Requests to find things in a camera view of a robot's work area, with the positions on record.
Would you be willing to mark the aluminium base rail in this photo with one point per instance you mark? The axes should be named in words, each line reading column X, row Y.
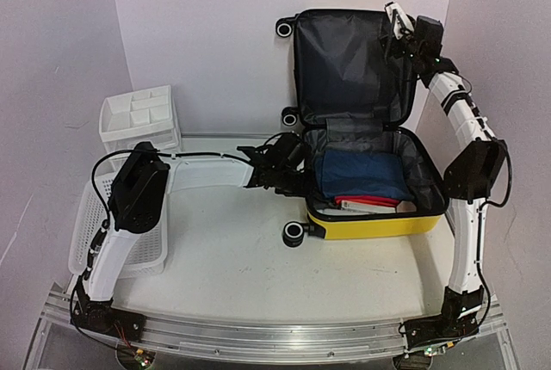
column 150, row 340

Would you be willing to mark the blue garment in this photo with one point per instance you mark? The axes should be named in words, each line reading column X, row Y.
column 349, row 173

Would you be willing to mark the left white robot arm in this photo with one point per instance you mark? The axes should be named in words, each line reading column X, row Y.
column 135, row 206

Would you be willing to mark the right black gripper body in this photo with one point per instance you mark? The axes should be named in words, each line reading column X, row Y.
column 410, row 46

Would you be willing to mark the red garment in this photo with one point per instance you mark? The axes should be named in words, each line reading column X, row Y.
column 367, row 200

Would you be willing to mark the yellow Pikachu hard-shell suitcase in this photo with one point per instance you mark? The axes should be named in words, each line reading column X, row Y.
column 348, row 100

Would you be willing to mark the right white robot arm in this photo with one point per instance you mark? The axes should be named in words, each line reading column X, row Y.
column 467, row 181

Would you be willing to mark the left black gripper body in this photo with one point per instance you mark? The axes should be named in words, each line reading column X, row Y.
column 291, row 188

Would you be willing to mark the white plastic drawer organizer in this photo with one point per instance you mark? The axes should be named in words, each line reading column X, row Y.
column 143, row 115

